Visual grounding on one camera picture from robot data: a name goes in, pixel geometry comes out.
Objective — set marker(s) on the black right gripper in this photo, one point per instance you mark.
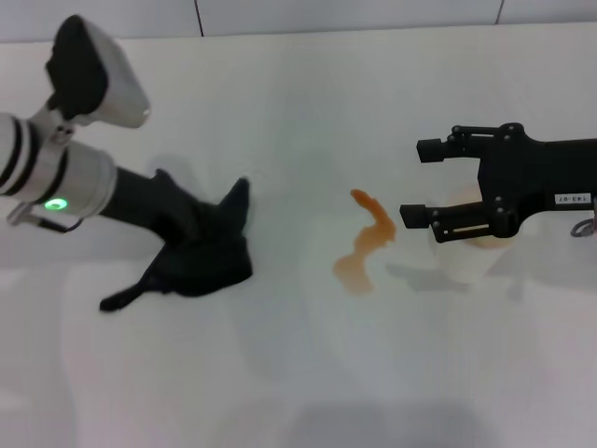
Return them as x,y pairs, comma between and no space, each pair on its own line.
522,172

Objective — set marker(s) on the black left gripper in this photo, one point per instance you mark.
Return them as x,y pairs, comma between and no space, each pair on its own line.
149,205

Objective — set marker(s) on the white paper cup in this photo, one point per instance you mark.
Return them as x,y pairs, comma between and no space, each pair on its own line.
459,266

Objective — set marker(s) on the orange liquid stain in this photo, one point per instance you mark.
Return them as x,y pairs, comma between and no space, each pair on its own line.
366,242

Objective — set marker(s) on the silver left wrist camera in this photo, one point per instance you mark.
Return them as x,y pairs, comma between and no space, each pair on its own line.
119,88

